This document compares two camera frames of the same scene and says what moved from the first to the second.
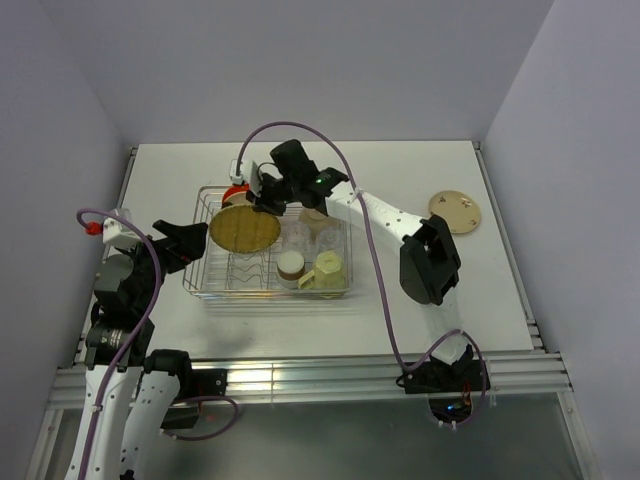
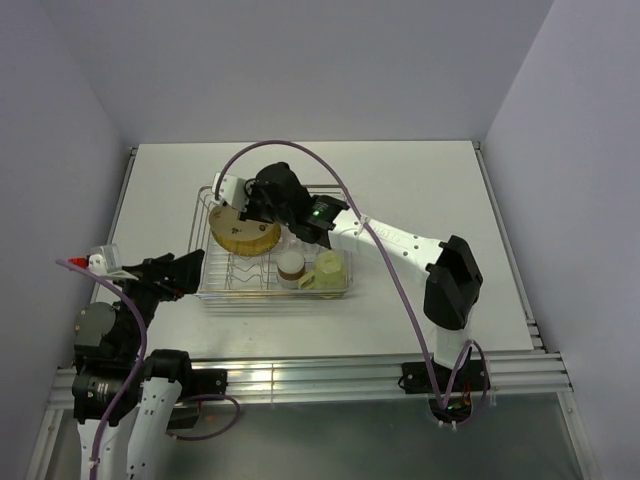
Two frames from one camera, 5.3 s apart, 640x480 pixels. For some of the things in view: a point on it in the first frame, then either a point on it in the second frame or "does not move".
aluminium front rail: x=307 y=375 does not move
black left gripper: x=176 y=237 to x=167 y=276
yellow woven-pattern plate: x=238 y=228 does not move
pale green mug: x=328 y=272 does not move
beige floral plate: x=461 y=213 to x=238 y=235
